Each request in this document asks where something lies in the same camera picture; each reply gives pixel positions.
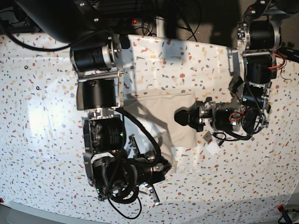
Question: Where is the terrazzo patterned tablecloth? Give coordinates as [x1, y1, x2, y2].
[0, 32, 299, 224]

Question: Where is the white metal stand leg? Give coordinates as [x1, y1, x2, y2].
[155, 16, 165, 38]

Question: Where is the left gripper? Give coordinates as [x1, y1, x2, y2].
[174, 101, 243, 154]

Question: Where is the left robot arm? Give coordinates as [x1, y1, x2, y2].
[125, 0, 299, 154]

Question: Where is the white printed T-shirt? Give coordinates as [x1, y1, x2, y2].
[124, 92, 197, 176]

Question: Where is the power strip with red switch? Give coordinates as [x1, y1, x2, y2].
[117, 18, 142, 28]

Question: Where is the red clamp bottom right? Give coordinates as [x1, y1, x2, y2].
[277, 205, 292, 224]

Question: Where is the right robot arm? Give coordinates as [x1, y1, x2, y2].
[15, 0, 171, 205]

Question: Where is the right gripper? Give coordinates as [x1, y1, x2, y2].
[113, 134, 172, 205]

